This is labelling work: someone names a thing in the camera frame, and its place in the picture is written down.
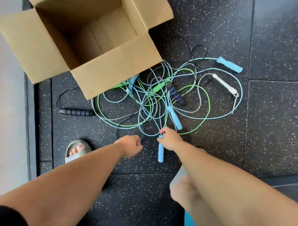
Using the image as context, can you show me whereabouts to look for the person's blue shorts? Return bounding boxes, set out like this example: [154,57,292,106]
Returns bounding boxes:
[184,210,196,226]

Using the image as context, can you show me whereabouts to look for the person's left foot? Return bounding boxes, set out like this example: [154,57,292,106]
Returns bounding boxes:
[68,144,84,156]

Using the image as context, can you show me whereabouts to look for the black jump rope blue-striped handles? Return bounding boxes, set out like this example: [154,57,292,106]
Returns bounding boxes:
[56,37,212,141]

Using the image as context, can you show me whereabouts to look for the person's left hand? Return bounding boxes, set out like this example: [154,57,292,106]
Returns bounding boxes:
[114,135,143,158]

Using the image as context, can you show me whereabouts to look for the brown cardboard box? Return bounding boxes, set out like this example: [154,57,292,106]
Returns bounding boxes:
[0,0,174,100]

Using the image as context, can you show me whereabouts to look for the grey-green left slipper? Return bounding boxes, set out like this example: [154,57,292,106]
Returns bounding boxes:
[65,139,93,164]

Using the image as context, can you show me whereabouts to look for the light blue jump rope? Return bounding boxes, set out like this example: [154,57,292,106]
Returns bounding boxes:
[138,56,243,131]
[92,61,178,163]

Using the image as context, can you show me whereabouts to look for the person's right leg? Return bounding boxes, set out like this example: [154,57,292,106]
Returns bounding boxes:
[170,176,221,226]

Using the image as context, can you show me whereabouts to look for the person's right hand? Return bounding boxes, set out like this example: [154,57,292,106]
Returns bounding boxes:
[157,127,186,152]

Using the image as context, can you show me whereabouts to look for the green jump rope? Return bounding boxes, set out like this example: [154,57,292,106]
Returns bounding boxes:
[96,68,211,136]

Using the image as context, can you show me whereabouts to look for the person's right forearm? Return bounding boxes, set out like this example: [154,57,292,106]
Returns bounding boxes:
[173,141,298,226]

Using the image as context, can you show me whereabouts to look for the white grey jump rope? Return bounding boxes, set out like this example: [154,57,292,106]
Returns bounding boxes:
[91,73,240,122]

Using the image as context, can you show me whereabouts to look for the person's left forearm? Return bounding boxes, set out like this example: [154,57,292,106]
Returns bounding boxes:
[0,140,125,226]

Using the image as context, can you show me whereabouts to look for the person's black sleeve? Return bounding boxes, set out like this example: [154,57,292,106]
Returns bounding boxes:
[0,205,29,226]

